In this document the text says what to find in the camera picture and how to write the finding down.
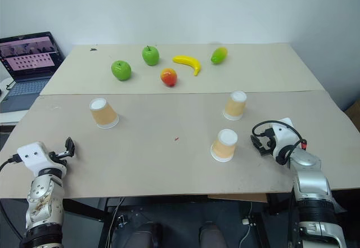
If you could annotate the brown cardboard sheet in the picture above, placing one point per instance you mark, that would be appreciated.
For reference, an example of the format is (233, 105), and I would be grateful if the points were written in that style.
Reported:
(239, 197)

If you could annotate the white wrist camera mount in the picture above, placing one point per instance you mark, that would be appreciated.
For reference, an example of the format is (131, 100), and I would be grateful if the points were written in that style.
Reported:
(284, 135)
(32, 155)

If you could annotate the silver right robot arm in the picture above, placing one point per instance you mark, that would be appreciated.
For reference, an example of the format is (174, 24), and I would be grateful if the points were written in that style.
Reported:
(312, 191)

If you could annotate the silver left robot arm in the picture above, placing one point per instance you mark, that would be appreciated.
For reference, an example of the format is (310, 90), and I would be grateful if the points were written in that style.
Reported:
(43, 203)

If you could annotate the dark rounded shape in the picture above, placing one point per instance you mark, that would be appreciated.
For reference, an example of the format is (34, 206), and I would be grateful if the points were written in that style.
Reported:
(212, 235)

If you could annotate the green toy apple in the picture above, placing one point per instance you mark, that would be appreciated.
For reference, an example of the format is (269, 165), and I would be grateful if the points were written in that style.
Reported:
(121, 70)
(150, 55)

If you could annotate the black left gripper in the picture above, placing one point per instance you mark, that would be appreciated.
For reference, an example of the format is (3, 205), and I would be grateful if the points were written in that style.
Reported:
(57, 157)

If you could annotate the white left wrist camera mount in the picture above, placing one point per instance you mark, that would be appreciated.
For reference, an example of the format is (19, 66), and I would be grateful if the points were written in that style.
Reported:
(32, 155)

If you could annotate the green yellow toy mango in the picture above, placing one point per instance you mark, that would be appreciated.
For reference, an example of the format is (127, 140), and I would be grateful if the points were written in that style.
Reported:
(218, 55)

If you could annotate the open grey laptop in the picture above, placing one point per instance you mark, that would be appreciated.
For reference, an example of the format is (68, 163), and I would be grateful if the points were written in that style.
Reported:
(26, 62)

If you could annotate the red yellow toy peach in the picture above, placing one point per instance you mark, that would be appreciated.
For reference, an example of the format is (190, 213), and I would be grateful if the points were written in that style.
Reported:
(168, 77)

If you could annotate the yellow toy banana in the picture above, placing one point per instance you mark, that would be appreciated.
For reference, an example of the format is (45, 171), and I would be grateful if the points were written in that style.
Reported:
(189, 62)

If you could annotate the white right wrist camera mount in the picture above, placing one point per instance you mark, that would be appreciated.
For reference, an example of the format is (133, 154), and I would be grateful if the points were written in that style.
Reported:
(284, 135)

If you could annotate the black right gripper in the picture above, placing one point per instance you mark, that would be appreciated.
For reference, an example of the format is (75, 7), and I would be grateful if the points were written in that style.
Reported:
(269, 146)

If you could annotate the orange paper cup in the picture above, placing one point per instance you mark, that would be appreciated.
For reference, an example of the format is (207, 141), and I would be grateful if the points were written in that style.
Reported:
(235, 106)
(224, 146)
(103, 113)

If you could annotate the brown cardboard box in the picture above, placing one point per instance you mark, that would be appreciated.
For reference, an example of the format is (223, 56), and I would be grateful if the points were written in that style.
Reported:
(353, 116)

